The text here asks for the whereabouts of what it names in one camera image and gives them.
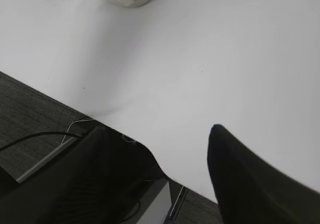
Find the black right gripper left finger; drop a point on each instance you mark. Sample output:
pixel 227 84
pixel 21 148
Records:
pixel 75 179

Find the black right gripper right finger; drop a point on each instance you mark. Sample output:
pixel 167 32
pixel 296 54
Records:
pixel 249 190

